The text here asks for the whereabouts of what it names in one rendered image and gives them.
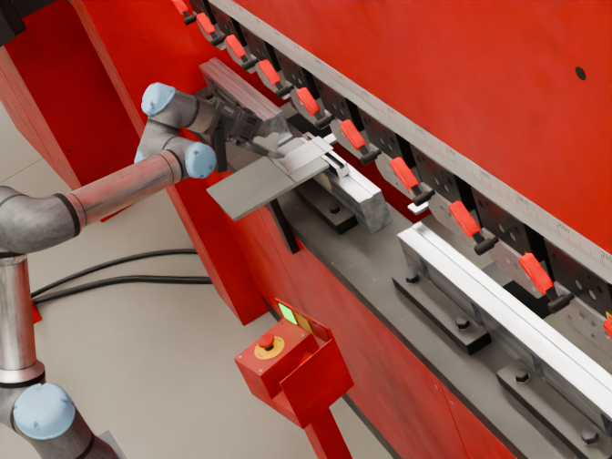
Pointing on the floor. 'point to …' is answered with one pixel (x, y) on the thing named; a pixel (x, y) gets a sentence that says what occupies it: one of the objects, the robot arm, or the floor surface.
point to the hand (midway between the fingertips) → (273, 152)
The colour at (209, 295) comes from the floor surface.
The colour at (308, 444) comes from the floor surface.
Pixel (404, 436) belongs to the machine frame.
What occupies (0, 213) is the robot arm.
